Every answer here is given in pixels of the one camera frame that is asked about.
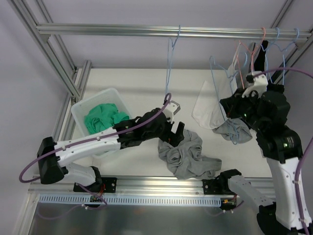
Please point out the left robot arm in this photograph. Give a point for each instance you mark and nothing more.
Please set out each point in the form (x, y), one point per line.
(57, 160)

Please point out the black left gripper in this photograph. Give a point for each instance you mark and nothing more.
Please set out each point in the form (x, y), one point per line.
(168, 129)

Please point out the grey tank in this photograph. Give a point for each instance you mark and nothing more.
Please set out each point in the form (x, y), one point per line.
(234, 130)
(186, 160)

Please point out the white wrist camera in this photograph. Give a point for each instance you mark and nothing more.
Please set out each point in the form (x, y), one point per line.
(171, 110)
(256, 84)

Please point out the white tank top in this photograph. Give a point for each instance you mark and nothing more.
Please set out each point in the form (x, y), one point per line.
(205, 103)

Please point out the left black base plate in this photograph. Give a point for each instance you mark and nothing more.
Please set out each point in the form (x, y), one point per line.
(103, 184)

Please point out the blue wire hanger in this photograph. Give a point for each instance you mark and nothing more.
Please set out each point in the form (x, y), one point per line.
(225, 85)
(170, 52)

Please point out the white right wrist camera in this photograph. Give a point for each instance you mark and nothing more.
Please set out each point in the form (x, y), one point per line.
(256, 84)

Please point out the black tank top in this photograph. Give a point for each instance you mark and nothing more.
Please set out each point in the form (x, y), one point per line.
(271, 86)

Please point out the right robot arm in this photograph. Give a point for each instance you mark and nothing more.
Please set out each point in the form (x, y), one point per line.
(266, 114)

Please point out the green tank top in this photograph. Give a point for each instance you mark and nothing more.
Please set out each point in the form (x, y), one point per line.
(103, 116)

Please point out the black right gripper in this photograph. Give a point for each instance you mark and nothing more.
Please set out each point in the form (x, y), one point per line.
(231, 107)

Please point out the blue hanger far right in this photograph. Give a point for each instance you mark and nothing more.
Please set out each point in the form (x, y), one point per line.
(284, 50)

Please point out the blue hanger with black top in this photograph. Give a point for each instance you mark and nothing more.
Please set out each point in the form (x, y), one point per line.
(271, 46)

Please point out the white plastic basket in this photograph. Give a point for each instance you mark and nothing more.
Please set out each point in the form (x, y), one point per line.
(82, 108)

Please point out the aluminium frame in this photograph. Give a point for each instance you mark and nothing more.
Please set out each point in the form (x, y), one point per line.
(136, 30)

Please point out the white slotted cable duct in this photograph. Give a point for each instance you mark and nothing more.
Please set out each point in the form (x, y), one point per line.
(131, 200)

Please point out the pink wire hanger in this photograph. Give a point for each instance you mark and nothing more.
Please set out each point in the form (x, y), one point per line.
(242, 57)

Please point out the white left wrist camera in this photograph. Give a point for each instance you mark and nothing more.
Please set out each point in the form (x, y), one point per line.
(171, 110)

